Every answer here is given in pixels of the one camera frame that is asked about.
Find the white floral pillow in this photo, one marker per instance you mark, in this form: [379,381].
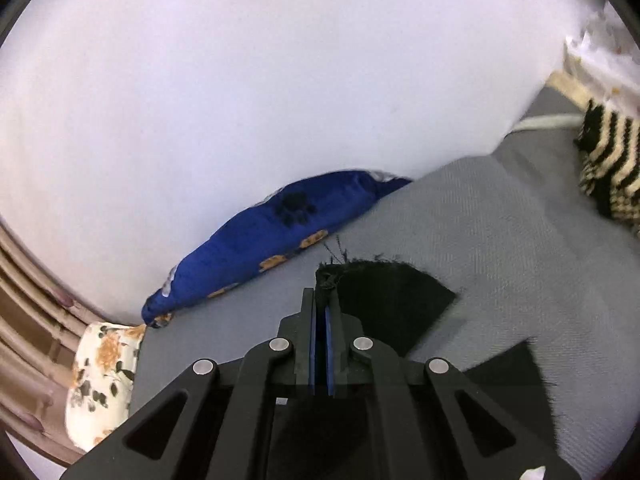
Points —
[100,385]

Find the blue paw print pillow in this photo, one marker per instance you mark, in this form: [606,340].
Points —
[260,240]

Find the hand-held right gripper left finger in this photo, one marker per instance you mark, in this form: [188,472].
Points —
[312,355]

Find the black cream striped cloth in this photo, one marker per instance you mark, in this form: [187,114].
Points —
[615,160]

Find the light wooden bed frame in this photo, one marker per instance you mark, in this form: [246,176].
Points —
[567,89]

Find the grey bed sheet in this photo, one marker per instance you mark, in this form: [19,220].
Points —
[500,240]

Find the black pants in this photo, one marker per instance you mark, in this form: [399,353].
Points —
[390,300]

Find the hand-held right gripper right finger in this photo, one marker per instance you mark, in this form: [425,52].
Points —
[330,355]

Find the white printed cloth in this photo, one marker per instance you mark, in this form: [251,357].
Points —
[600,60]

